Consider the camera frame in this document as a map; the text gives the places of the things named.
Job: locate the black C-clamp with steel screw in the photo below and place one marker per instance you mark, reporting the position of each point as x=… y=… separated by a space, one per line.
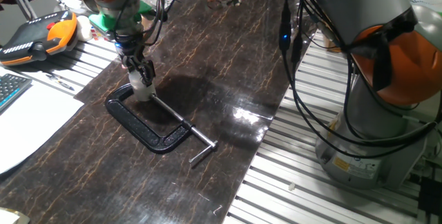
x=138 y=127

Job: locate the dark brown marble pattern mat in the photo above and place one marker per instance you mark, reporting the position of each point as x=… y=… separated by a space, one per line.
x=207 y=79

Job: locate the gold foil box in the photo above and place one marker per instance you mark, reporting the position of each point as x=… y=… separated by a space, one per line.
x=14 y=217

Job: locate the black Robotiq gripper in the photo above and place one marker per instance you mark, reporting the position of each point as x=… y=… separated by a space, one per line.
x=130 y=49

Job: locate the large white paper sheet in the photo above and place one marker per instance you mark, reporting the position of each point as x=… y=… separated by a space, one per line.
x=31 y=123

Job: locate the white plastic bag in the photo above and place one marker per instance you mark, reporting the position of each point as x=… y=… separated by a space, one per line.
x=431 y=2

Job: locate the black computer keyboard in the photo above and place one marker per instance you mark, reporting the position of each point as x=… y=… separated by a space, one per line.
x=12 y=87

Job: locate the orange black teach pendant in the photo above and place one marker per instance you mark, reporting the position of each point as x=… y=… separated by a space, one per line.
x=38 y=40

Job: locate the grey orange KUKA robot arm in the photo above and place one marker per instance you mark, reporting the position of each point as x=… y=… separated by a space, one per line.
x=359 y=6

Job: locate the white round object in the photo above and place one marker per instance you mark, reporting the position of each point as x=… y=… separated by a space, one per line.
x=84 y=28

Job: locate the tiny white plastic bit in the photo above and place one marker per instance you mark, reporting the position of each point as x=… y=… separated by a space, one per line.
x=292 y=186

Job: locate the dark pen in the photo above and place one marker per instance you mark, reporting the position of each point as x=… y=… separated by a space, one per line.
x=60 y=83

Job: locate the green flange adapter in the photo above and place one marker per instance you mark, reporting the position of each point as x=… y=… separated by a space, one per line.
x=102 y=21

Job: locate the white translucent plastic jar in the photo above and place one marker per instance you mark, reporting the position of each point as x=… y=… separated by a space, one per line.
x=139 y=92

